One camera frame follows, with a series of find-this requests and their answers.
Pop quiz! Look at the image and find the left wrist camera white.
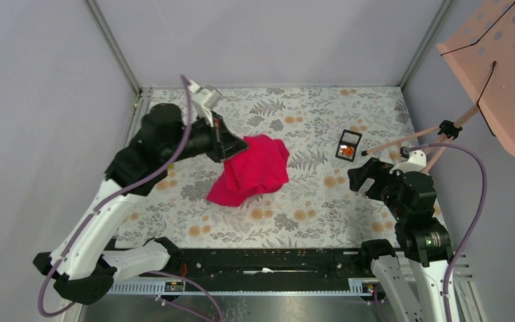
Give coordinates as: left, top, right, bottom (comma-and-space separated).
188, 80, 222, 127

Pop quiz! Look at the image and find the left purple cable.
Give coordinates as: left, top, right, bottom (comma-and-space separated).
38, 74, 195, 318

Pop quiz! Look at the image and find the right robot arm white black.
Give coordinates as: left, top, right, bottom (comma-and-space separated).
347, 158, 460, 321

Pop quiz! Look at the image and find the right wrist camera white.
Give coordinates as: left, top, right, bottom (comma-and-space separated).
390, 147, 427, 174

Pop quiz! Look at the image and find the orange glitter brooch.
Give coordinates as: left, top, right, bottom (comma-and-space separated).
341, 146, 355, 157

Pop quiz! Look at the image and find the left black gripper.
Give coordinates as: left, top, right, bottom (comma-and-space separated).
158, 109, 247, 164

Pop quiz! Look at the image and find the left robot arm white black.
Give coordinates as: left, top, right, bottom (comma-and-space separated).
33, 103, 248, 305

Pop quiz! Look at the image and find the red t-shirt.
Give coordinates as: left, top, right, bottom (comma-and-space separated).
206, 134, 290, 207

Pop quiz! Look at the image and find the black brooch box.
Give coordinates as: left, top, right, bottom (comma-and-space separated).
335, 129, 362, 162

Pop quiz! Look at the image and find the silver slotted cable duct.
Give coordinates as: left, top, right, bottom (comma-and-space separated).
107, 278, 373, 297

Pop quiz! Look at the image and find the pink perforated music stand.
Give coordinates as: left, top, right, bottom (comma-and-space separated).
360, 1, 515, 172

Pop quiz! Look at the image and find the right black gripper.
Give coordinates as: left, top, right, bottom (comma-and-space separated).
346, 156, 407, 219

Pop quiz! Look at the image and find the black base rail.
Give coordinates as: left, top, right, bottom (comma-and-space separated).
137, 241, 376, 291

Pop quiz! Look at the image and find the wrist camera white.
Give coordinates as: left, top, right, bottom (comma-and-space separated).
188, 80, 222, 127
390, 147, 427, 174

